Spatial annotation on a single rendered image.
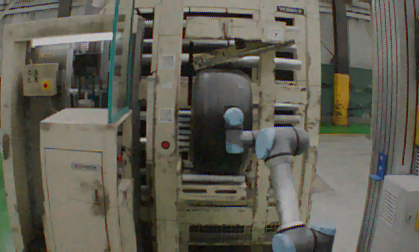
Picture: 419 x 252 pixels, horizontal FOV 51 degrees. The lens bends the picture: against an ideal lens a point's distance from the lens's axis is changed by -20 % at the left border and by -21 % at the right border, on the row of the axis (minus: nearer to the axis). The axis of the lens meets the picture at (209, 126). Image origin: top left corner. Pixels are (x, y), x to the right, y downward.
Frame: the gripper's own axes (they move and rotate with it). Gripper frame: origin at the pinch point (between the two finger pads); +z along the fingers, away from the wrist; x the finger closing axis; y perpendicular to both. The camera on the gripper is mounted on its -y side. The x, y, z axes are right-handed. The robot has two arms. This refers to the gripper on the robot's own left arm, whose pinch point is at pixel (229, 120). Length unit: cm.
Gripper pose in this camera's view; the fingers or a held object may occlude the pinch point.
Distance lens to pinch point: 268.2
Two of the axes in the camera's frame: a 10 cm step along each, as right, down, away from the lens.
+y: 0.3, -10.0, -0.2
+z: -0.2, -0.2, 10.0
